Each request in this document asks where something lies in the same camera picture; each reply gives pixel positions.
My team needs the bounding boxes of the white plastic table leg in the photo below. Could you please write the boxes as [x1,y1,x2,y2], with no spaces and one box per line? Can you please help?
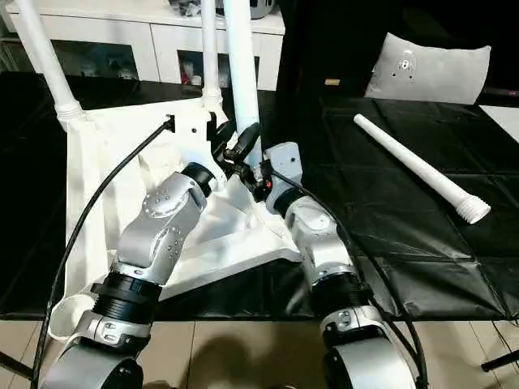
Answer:
[352,113,493,226]
[11,0,89,134]
[221,0,263,168]
[199,0,224,113]

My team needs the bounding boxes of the white plastic table top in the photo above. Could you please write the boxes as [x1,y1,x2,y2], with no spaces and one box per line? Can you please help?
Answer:
[46,98,304,342]

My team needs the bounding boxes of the black box with gold label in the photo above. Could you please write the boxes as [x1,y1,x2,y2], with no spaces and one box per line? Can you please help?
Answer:
[277,0,391,99]

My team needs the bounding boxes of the grey round pot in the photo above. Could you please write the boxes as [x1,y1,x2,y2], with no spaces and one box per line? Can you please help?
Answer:
[250,0,280,21]

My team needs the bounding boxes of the white glass-door cabinet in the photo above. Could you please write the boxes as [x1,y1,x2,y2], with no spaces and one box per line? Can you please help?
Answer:
[0,0,285,93]

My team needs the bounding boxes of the white pillow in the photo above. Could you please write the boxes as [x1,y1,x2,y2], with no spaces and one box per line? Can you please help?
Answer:
[363,31,493,106]

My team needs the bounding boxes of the white flat board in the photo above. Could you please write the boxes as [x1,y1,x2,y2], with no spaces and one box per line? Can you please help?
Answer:
[479,104,519,146]

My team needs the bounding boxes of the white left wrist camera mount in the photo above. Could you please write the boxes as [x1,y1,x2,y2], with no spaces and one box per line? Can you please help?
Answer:
[171,111,229,192]

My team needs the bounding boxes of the black cable clutter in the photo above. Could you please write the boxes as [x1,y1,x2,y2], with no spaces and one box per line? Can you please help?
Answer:
[167,0,204,18]

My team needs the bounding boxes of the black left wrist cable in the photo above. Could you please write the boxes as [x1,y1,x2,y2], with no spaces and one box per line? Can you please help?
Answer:
[31,114,177,389]

